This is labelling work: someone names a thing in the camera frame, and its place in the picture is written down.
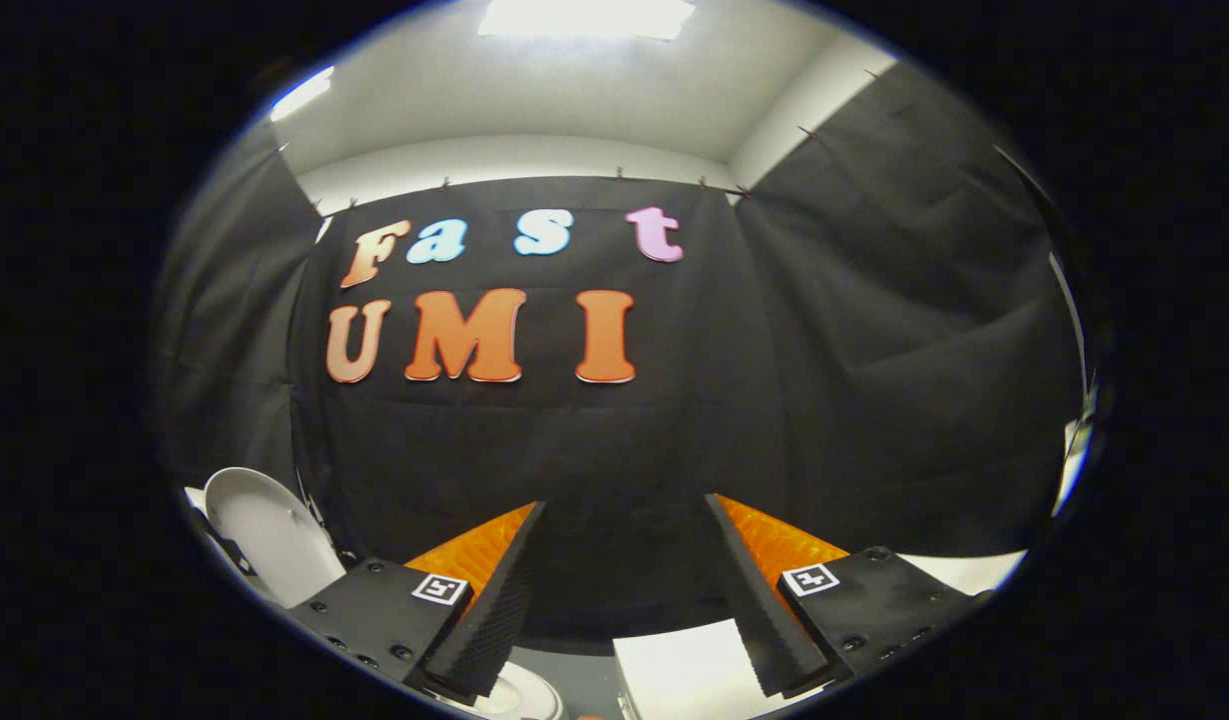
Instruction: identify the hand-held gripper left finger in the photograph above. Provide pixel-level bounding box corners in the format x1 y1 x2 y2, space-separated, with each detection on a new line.
288 501 548 700

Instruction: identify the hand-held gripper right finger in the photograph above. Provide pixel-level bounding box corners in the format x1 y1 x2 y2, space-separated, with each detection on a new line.
703 493 996 699

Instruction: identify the white toilet lid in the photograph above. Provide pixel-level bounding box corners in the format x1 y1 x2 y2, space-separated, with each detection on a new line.
204 467 347 609

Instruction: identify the white drawer cabinet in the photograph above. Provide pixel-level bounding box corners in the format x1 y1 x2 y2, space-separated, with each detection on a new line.
614 548 1028 720

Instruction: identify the black backdrop cloth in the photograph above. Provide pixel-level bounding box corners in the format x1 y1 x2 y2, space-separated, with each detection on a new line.
154 60 1091 653

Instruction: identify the small ceiling light panel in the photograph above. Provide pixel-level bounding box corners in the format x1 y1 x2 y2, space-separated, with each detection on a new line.
269 65 336 123

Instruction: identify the large ceiling light panel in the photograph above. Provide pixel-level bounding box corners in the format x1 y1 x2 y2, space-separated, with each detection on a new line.
477 0 697 41

